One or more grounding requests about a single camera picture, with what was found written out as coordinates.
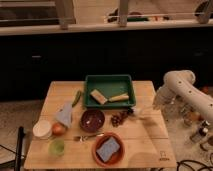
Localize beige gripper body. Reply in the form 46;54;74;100
142;106;161;124

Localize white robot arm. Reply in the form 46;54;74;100
149;70;213;125

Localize orange bowl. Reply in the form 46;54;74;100
92;132;125;167

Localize yellow corn cob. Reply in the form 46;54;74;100
108;94;129;102

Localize brown grapes bunch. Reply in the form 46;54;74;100
111;111;130;127

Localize blue sponge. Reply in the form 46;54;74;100
96;137;120;162

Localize green plastic tray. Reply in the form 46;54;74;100
84;75;136;109

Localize metal fork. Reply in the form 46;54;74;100
73;133;104;141

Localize green chili pepper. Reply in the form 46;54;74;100
72;90;82;107

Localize grey folded cloth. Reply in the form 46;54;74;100
55;102;72;128

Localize orange fruit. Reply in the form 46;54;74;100
52;123;66;136

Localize green cup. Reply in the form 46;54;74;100
48;139;65;156

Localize white cup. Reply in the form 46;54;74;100
33;120;52;139

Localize black floor cable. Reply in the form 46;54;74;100
156;159;213;171

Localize black chair frame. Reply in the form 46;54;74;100
0;126;25;171

